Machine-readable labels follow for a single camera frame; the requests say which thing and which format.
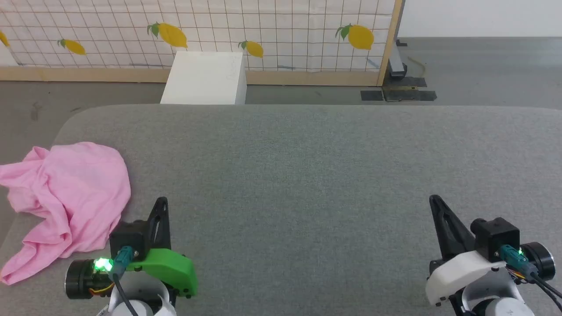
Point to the lemon print partition screen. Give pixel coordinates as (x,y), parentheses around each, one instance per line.
(210,17)

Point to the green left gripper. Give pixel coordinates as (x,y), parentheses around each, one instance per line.
(171,265)

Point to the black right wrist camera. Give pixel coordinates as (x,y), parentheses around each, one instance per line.
(496,237)

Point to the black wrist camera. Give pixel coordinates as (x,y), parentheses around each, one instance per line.
(129,237)
(496,237)

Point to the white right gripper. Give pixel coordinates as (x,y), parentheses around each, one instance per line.
(456,270)

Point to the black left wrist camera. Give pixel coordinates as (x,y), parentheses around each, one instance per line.
(129,237)

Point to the pink cloth garment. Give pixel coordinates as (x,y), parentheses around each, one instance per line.
(74,188)

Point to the grey metal partition foot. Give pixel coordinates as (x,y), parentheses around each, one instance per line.
(396,61)

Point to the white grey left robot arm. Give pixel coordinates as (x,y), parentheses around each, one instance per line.
(149,287)

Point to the black floor tape patch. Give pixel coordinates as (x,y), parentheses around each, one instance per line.
(371,95)
(417,95)
(412,81)

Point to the white box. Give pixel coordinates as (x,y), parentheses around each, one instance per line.
(204,79)

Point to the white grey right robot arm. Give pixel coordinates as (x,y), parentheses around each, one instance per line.
(491,294)

